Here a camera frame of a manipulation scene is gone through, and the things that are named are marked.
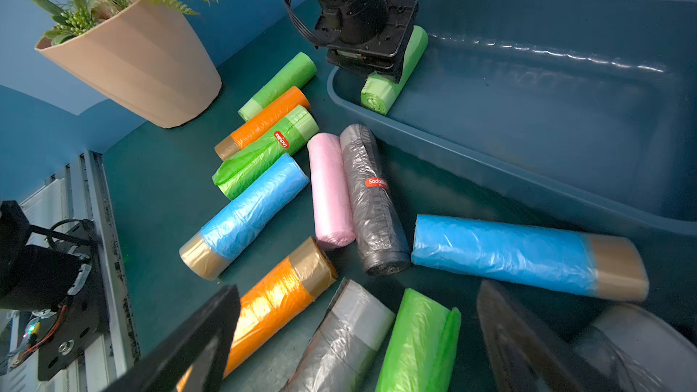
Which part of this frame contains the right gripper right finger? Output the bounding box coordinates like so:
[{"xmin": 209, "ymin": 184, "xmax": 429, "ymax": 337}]
[{"xmin": 477, "ymin": 279, "xmax": 621, "ymax": 391}]

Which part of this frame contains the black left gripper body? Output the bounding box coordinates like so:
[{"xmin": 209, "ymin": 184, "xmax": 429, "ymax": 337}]
[{"xmin": 314, "ymin": 0, "xmax": 419, "ymax": 81}]

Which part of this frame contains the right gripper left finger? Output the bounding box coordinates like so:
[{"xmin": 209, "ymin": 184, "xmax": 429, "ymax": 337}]
[{"xmin": 107, "ymin": 285, "xmax": 241, "ymax": 391}]

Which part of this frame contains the light green bag roll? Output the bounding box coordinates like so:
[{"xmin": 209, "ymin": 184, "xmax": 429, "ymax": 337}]
[{"xmin": 238, "ymin": 52, "xmax": 317, "ymax": 122}]

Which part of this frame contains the orange bag roll gold end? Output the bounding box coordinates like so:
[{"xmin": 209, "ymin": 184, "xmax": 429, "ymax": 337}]
[{"xmin": 214, "ymin": 86, "xmax": 310, "ymax": 161}]

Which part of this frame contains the green bag roll red label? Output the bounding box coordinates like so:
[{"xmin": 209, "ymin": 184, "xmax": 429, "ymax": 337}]
[{"xmin": 212, "ymin": 106, "xmax": 319, "ymax": 201}]

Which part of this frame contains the blue bag roll gold end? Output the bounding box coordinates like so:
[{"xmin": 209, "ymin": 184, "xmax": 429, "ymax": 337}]
[{"xmin": 179, "ymin": 154, "xmax": 310, "ymax": 281}]

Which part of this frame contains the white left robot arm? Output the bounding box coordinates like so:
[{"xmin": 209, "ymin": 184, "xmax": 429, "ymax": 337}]
[{"xmin": 283, "ymin": 0, "xmax": 419, "ymax": 83}]

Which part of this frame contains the bright green bag roll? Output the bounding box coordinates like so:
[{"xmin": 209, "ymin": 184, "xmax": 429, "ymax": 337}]
[{"xmin": 376, "ymin": 289, "xmax": 462, "ymax": 391}]

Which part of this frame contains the translucent grey roll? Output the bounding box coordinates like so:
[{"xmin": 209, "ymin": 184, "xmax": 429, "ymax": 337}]
[{"xmin": 572, "ymin": 304, "xmax": 696, "ymax": 391}]

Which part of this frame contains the dark grey bag roll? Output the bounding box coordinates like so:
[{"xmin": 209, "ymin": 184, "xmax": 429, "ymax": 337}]
[{"xmin": 339, "ymin": 123, "xmax": 410, "ymax": 276}]

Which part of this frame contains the pink bag roll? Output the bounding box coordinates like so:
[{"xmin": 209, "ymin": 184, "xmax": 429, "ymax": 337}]
[{"xmin": 307, "ymin": 132, "xmax": 356, "ymax": 250}]

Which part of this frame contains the teal plastic storage box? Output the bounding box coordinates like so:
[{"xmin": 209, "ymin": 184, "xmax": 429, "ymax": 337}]
[{"xmin": 327, "ymin": 0, "xmax": 696, "ymax": 237}]

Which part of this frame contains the beige flower pot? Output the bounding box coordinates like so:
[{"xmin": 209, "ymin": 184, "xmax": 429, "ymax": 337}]
[{"xmin": 34, "ymin": 0, "xmax": 223, "ymax": 129}]

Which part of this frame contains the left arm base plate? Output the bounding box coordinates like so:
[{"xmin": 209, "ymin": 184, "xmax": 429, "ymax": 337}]
[{"xmin": 1, "ymin": 201, "xmax": 109, "ymax": 382}]

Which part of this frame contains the metal rail frame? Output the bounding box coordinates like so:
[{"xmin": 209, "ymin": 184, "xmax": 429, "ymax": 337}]
[{"xmin": 1, "ymin": 152, "xmax": 140, "ymax": 391}]

